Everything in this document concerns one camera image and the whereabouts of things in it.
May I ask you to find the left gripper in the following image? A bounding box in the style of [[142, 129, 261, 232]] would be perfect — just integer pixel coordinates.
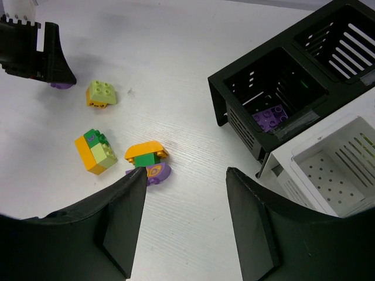
[[1, 14, 77, 85]]

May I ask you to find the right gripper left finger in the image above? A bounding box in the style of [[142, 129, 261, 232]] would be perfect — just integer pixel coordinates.
[[1, 168, 147, 280]]

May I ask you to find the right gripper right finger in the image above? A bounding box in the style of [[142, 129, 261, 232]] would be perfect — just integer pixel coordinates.
[[226, 167, 374, 280]]

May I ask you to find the purple rounded lego brick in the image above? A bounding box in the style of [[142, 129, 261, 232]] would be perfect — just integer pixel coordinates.
[[50, 83, 73, 90]]

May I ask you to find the lime and orange lego stack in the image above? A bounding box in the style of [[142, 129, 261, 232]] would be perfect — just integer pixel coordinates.
[[86, 80, 117, 108]]

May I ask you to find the orange green lime lego stack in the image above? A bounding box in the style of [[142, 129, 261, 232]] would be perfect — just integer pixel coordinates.
[[74, 129, 118, 175]]

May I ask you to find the purple lego plate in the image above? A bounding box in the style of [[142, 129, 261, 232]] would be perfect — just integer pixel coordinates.
[[252, 105, 288, 132]]

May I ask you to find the white slotted container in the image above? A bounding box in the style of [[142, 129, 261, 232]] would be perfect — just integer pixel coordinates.
[[259, 90, 374, 217]]

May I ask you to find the yellow green purple lego stack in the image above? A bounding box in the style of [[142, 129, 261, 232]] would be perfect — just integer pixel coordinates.
[[124, 140, 172, 186]]

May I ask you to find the black slotted container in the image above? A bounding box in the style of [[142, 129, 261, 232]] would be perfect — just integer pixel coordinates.
[[208, 1, 374, 162]]

